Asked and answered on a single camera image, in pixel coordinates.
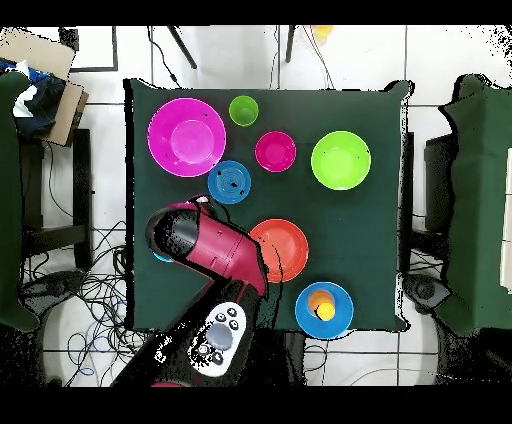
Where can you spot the orange-red bowl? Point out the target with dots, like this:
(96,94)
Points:
(288,248)

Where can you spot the orange cup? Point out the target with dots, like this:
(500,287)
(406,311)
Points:
(322,304)

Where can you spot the large blue bowl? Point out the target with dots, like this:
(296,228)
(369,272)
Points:
(340,320)

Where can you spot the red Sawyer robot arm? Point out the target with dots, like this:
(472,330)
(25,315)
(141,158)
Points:
(224,248)

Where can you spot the blue flat-bottomed bowl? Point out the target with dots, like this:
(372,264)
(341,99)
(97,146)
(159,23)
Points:
(229,182)

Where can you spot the small pink-red bowl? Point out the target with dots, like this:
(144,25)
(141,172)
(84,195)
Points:
(275,151)

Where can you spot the green bowl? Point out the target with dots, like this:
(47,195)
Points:
(340,160)

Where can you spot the large pink bowl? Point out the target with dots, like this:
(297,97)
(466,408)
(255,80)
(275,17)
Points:
(186,138)

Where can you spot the green cup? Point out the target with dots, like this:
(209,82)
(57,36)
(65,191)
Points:
(243,110)

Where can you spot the small light blue ribbed bowl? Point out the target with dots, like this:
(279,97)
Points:
(160,256)

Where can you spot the dark green tablecloth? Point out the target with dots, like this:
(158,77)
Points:
(360,240)

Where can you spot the black stand leg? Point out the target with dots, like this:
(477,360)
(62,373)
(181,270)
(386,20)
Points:
(182,47)
(289,44)

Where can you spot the black box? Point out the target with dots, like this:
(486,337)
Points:
(438,180)

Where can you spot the yellow object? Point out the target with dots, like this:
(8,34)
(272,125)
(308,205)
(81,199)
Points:
(322,32)

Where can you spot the green-clothed side table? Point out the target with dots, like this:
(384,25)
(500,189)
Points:
(476,200)
(8,200)

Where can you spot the dark clothing bundle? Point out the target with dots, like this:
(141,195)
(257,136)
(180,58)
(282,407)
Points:
(40,104)

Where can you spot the white panel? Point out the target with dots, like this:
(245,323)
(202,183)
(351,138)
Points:
(508,220)

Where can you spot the cardboard box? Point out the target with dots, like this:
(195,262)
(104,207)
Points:
(36,48)

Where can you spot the black stool frame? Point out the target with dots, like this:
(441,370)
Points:
(82,180)

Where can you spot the black pedestal foot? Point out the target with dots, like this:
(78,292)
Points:
(424,291)
(56,284)

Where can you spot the black floor frame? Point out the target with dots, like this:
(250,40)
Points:
(115,48)

